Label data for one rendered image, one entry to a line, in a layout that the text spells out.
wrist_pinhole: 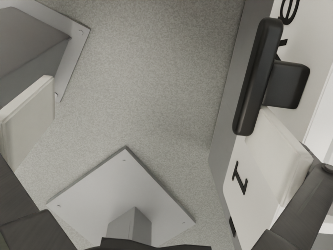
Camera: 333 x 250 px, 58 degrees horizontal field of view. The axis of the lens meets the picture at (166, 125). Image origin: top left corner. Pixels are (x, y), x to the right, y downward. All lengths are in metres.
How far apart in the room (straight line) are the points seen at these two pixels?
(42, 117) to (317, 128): 0.16
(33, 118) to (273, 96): 0.14
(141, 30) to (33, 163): 0.70
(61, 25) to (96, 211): 0.78
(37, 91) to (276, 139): 0.13
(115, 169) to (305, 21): 1.11
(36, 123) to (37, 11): 0.97
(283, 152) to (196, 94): 1.01
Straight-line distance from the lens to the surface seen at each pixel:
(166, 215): 1.40
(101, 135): 1.23
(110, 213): 1.40
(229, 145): 0.95
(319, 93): 0.19
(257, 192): 0.25
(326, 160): 0.32
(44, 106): 0.19
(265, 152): 0.18
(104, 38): 1.11
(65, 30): 1.12
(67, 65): 1.14
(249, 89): 0.19
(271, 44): 0.19
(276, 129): 0.17
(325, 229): 0.30
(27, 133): 0.17
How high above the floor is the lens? 1.08
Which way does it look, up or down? 65 degrees down
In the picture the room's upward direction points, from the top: 175 degrees clockwise
